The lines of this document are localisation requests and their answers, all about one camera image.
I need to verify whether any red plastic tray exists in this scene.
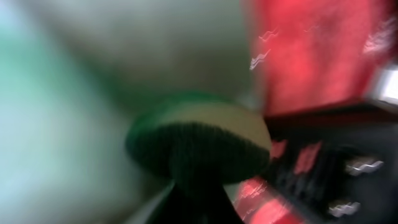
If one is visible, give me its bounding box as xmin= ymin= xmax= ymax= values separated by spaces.
xmin=235 ymin=0 xmax=397 ymax=223

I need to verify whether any green sponge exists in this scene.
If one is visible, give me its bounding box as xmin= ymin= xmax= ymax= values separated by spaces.
xmin=125 ymin=93 xmax=271 ymax=186

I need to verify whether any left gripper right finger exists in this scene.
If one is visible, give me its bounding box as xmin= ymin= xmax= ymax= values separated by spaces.
xmin=264 ymin=105 xmax=397 ymax=223

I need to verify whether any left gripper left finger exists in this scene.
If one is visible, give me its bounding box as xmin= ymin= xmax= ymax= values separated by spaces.
xmin=149 ymin=174 xmax=245 ymax=224

